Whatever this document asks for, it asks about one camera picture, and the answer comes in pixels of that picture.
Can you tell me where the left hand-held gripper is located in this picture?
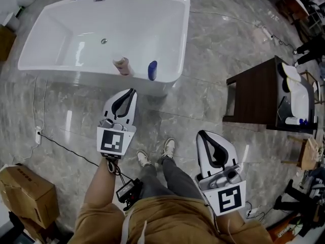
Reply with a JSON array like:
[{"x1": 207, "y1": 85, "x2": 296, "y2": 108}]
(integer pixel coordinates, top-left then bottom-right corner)
[{"x1": 96, "y1": 88, "x2": 138, "y2": 161}]

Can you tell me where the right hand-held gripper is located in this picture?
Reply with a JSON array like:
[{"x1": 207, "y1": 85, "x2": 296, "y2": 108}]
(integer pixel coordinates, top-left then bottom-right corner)
[{"x1": 194, "y1": 130, "x2": 247, "y2": 217}]

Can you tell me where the blue bottle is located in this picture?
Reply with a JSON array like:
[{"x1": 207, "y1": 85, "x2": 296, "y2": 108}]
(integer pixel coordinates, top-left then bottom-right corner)
[{"x1": 147, "y1": 60, "x2": 158, "y2": 82}]

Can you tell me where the white bathtub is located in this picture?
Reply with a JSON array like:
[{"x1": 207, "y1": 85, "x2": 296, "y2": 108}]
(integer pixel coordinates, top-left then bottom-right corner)
[{"x1": 17, "y1": 0, "x2": 191, "y2": 98}]

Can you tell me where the person's left forearm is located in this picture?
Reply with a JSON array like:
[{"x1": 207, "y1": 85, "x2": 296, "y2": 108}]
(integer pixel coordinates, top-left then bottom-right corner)
[{"x1": 76, "y1": 159, "x2": 121, "y2": 213}]

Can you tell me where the person's right forearm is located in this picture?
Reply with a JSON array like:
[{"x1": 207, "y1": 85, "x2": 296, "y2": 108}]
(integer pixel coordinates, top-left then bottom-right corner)
[{"x1": 215, "y1": 211, "x2": 246, "y2": 239}]

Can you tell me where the person's right leg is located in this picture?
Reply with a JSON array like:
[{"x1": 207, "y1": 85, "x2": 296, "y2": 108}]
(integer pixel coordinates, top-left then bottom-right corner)
[{"x1": 161, "y1": 158, "x2": 204, "y2": 201}]

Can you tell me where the person's leg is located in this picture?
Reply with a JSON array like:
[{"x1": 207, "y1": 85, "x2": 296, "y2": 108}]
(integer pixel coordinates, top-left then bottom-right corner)
[
  {"x1": 161, "y1": 158, "x2": 204, "y2": 201},
  {"x1": 139, "y1": 164, "x2": 174, "y2": 201}
]

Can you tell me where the pink bottle with white cap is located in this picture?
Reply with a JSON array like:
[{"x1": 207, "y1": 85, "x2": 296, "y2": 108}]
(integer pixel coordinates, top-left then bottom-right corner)
[{"x1": 112, "y1": 55, "x2": 135, "y2": 77}]

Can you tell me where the person's right shoe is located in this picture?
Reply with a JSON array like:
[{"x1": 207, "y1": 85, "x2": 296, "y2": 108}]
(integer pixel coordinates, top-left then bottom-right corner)
[{"x1": 159, "y1": 137, "x2": 176, "y2": 160}]

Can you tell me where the person's shoe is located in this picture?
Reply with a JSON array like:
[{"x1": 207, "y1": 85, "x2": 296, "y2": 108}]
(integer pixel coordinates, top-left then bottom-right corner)
[
  {"x1": 136, "y1": 150, "x2": 152, "y2": 168},
  {"x1": 159, "y1": 137, "x2": 176, "y2": 160}
]

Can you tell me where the person's left shoe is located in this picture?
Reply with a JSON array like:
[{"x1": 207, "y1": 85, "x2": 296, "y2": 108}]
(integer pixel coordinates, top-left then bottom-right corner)
[{"x1": 136, "y1": 150, "x2": 152, "y2": 168}]

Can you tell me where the person's left leg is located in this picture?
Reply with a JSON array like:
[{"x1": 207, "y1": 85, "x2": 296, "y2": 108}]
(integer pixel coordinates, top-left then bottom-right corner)
[{"x1": 139, "y1": 164, "x2": 174, "y2": 201}]

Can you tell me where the dark wooden cabinet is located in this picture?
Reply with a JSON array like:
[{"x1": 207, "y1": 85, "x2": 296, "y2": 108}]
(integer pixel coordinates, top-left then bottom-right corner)
[{"x1": 222, "y1": 55, "x2": 318, "y2": 135}]

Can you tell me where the black battery pack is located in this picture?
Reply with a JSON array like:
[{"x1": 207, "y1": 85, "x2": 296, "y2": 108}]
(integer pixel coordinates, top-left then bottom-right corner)
[{"x1": 116, "y1": 178, "x2": 143, "y2": 211}]

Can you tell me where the person's tan jacket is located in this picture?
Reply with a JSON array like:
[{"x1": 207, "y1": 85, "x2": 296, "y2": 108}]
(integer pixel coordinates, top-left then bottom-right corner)
[{"x1": 67, "y1": 196, "x2": 274, "y2": 244}]

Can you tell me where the black tablet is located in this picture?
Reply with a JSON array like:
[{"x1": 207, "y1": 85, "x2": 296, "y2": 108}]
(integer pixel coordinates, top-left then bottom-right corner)
[{"x1": 277, "y1": 95, "x2": 293, "y2": 120}]

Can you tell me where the white spray bottle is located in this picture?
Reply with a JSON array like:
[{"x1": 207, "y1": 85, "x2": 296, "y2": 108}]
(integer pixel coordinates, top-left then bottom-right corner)
[{"x1": 284, "y1": 116, "x2": 309, "y2": 126}]

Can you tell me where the wooden stool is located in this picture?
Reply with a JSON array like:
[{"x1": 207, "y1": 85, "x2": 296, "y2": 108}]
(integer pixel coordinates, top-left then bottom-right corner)
[{"x1": 281, "y1": 135, "x2": 322, "y2": 171}]

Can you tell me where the white ceramic basin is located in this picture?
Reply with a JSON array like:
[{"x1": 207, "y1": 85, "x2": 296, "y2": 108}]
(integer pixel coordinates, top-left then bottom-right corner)
[{"x1": 286, "y1": 81, "x2": 316, "y2": 123}]

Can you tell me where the white toilet seat lid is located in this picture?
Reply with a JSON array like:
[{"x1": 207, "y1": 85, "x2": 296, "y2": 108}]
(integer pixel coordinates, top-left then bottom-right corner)
[{"x1": 281, "y1": 62, "x2": 302, "y2": 82}]

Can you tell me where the large cardboard box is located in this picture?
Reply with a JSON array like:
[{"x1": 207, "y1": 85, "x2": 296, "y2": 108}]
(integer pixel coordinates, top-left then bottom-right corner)
[{"x1": 0, "y1": 164, "x2": 60, "y2": 230}]

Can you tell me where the taped cardboard box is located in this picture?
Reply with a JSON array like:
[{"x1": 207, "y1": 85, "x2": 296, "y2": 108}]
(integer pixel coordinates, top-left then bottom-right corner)
[{"x1": 0, "y1": 25, "x2": 17, "y2": 62}]

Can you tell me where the black cable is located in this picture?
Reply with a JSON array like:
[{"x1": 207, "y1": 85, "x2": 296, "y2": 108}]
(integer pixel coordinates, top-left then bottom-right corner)
[{"x1": 39, "y1": 133, "x2": 101, "y2": 168}]

